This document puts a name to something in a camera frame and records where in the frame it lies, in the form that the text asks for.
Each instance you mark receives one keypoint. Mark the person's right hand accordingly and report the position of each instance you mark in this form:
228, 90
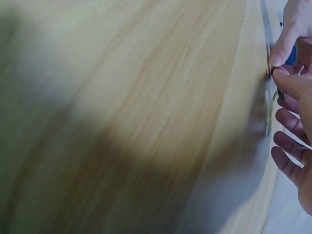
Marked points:
304, 107

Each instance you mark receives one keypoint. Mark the person's left hand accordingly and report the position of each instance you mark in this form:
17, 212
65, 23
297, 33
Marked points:
298, 22

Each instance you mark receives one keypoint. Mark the small dark brown object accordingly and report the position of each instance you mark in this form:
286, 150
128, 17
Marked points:
281, 96

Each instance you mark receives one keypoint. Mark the person's left fingers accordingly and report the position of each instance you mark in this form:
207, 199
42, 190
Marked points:
280, 52

